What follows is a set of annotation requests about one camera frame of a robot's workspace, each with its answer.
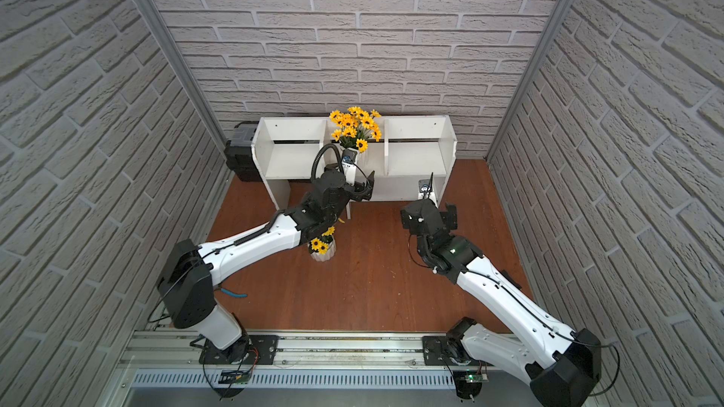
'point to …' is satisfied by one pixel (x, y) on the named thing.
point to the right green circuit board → (477, 378)
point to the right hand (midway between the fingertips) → (432, 205)
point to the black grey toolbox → (238, 152)
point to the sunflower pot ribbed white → (324, 257)
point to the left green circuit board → (234, 377)
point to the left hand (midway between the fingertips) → (365, 165)
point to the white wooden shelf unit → (411, 149)
